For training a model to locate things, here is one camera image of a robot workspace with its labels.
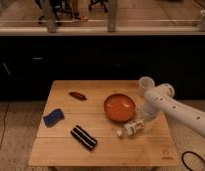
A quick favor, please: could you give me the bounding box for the clear plastic bottle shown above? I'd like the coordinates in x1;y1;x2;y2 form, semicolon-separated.
116;119;147;138

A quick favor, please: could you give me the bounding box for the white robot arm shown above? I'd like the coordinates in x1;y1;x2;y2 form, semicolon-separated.
140;83;205;138

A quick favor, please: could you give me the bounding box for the orange ceramic bowl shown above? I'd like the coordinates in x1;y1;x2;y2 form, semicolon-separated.
104;94;136;122

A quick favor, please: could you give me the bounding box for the brown snack bar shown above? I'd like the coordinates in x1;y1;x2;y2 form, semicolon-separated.
69;92;87;101

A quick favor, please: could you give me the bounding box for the clear plastic cup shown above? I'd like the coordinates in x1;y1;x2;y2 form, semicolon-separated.
138;76;155;97

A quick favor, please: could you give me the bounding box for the wooden table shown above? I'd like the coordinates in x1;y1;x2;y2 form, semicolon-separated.
28;80;179;167

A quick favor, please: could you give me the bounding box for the black white striped bar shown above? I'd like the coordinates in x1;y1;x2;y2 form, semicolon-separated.
70;125;97;151

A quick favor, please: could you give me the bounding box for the blue sponge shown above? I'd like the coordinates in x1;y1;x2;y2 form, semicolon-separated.
43;109;64;127

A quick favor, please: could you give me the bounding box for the black floor cable left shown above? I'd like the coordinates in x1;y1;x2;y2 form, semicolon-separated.
0;99;11;158

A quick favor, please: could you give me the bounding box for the black floor cable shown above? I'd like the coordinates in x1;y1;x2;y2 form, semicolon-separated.
181;150;205;171
0;99;11;158

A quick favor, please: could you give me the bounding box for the black floor cable right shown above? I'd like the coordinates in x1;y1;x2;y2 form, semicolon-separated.
181;150;205;171

